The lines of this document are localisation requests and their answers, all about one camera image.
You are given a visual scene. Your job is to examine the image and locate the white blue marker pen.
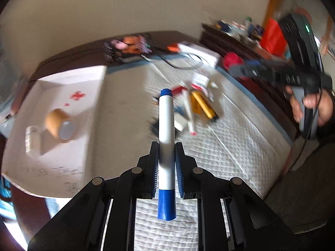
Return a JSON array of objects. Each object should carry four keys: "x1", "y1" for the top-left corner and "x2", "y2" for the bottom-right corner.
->
[{"x1": 158, "y1": 88, "x2": 176, "y2": 221}]

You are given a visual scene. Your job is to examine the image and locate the red bottle cap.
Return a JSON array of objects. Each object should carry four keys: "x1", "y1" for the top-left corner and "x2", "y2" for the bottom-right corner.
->
[{"x1": 223, "y1": 52, "x2": 244, "y2": 70}]

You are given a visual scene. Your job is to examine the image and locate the person's right hand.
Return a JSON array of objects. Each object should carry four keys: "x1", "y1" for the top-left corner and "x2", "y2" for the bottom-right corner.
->
[{"x1": 286, "y1": 86, "x2": 333, "y2": 127}]

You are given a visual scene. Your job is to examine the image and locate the yellow black utility knife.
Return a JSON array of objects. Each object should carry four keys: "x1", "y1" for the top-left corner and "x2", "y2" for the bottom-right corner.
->
[{"x1": 191, "y1": 90, "x2": 219, "y2": 122}]

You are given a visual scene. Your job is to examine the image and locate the red white small box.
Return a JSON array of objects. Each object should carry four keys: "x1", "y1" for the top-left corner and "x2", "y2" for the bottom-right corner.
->
[{"x1": 191, "y1": 73, "x2": 210, "y2": 95}]

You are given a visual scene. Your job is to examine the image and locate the white cardboard tray box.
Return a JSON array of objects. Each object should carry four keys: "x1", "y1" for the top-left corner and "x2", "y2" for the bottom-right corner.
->
[{"x1": 1, "y1": 66, "x2": 107, "y2": 198}]

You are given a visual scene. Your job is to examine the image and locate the brown packing tape roll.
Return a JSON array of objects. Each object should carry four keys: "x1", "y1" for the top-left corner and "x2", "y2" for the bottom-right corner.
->
[{"x1": 45, "y1": 108, "x2": 75, "y2": 143}]

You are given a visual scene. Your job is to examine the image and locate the white rectangular box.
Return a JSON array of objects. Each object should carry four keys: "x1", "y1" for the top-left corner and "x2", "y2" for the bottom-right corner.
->
[{"x1": 178, "y1": 41, "x2": 220, "y2": 68}]

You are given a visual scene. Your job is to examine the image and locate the white pill bottle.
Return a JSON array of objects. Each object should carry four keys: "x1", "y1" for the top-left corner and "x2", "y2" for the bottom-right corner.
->
[{"x1": 25, "y1": 125, "x2": 41, "y2": 158}]

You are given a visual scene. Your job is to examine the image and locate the orange clip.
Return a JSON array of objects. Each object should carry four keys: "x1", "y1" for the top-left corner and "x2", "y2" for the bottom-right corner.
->
[{"x1": 166, "y1": 42, "x2": 180, "y2": 53}]

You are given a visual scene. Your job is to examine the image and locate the black cable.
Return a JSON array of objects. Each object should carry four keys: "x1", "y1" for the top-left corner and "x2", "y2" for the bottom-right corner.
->
[{"x1": 154, "y1": 47, "x2": 205, "y2": 71}]

